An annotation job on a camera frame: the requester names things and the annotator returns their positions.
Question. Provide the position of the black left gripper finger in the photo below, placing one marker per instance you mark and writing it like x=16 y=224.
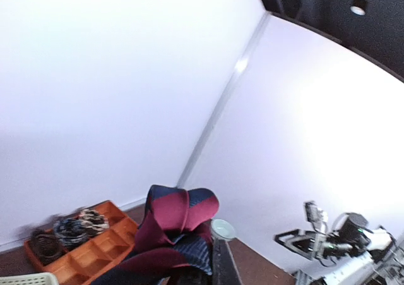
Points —
x=225 y=271

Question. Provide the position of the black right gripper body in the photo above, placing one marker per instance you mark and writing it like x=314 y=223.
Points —
x=312 y=245

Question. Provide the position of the red navy striped tie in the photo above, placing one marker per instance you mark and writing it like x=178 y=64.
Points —
x=172 y=235

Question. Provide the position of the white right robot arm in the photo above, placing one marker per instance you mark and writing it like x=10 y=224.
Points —
x=357 y=255

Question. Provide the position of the white ceramic bowl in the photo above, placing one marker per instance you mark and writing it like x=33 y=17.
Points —
x=222 y=230

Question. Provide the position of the beige patterned rolled tie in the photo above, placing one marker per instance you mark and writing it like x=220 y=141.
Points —
x=93 y=222

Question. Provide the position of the orange wooden divider tray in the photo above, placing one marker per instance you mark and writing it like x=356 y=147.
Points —
x=90 y=260

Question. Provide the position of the brown patterned rolled tie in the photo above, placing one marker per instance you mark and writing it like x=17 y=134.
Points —
x=45 y=246

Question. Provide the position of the pale green plastic basket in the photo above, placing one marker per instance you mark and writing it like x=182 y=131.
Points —
x=44 y=278

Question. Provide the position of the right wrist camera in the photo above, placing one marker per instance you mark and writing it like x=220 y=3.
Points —
x=317 y=217

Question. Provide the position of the aluminium corner post right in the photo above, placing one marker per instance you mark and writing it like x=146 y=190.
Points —
x=239 y=68

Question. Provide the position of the black ceiling frame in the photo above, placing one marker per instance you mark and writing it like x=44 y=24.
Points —
x=371 y=28

